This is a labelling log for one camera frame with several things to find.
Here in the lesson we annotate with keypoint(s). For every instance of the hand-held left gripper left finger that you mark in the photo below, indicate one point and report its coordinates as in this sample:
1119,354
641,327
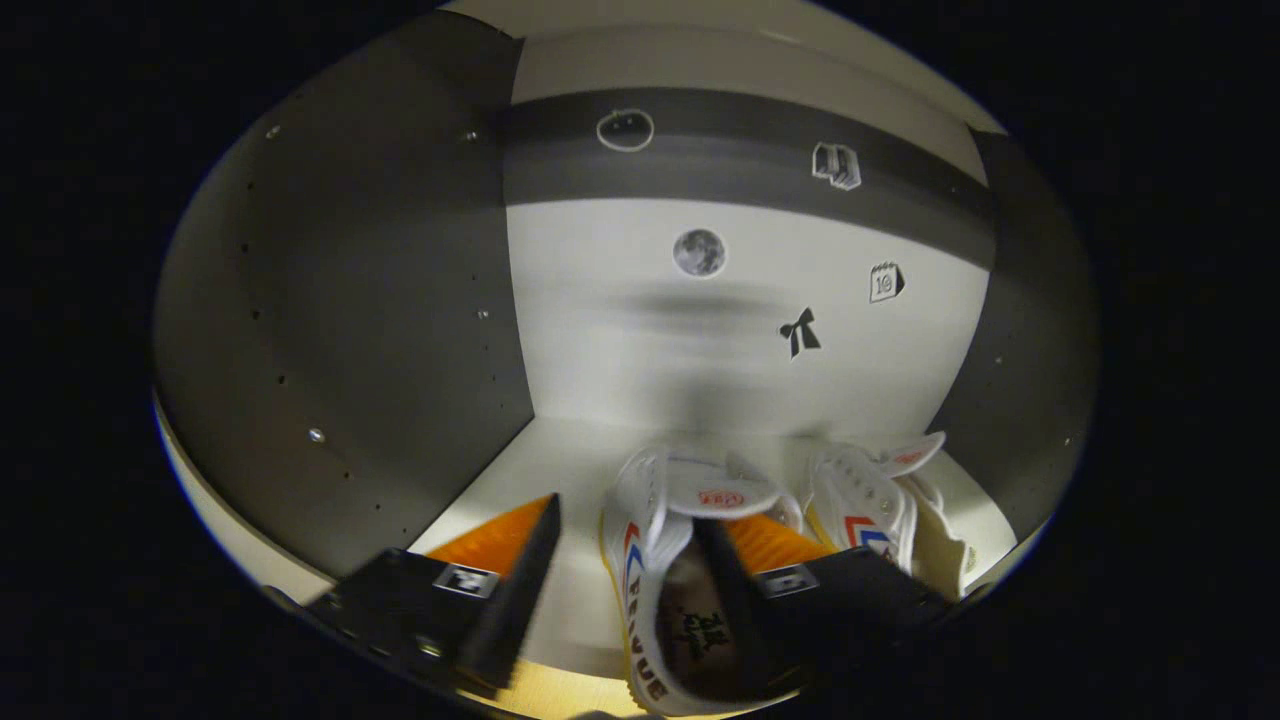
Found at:
515,600

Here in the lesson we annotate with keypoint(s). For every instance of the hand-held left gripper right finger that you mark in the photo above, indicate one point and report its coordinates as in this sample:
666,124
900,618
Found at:
735,600

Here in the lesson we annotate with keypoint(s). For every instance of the white canvas shoe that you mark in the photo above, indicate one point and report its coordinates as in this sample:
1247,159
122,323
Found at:
870,500
645,520

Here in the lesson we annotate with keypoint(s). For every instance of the white grey shoe cabinet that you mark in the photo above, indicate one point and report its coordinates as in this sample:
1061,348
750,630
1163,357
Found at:
380,300

